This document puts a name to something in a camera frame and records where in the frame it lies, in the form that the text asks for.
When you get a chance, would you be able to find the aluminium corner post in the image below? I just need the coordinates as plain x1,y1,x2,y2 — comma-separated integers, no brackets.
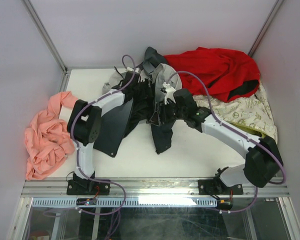
21,0,68,73
248,0,286,58

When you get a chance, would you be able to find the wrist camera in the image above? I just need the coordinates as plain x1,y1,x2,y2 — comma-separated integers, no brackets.
125,67,141,75
161,82,176,105

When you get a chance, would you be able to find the right aluminium corner post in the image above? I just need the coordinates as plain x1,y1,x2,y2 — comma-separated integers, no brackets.
248,0,286,58

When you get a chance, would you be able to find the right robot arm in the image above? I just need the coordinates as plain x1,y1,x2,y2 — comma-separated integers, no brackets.
156,86,284,194

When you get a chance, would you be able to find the left aluminium corner post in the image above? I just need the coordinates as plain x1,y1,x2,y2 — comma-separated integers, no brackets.
21,0,68,73

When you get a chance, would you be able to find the cream patterned garment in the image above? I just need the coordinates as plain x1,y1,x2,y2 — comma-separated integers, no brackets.
192,83,279,143

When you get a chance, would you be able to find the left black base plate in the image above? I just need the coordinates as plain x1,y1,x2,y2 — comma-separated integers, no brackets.
66,179,110,196

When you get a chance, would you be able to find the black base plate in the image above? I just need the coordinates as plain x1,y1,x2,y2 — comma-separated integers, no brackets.
66,179,110,196
197,179,244,196

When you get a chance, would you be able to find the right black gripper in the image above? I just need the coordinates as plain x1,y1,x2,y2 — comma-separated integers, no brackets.
148,98,186,127

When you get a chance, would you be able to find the white slotted cable duct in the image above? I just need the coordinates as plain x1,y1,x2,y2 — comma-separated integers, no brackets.
32,195,218,208

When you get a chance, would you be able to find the aluminium front rail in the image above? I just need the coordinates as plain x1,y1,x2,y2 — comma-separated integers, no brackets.
21,177,290,198

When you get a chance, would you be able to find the dark grey zip jacket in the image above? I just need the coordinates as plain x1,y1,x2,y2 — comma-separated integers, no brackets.
93,46,182,158

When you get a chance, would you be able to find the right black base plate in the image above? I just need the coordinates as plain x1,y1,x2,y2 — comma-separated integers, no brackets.
197,179,244,196

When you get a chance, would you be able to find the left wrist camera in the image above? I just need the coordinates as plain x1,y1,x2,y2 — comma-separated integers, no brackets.
125,67,141,75

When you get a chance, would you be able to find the pink cloth garment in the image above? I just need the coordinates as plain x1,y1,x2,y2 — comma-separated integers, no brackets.
24,91,78,181

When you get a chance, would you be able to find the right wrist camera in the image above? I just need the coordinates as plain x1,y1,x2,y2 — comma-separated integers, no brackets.
161,82,176,105

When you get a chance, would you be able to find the red jacket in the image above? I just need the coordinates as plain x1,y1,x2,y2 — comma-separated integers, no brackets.
164,47,260,103

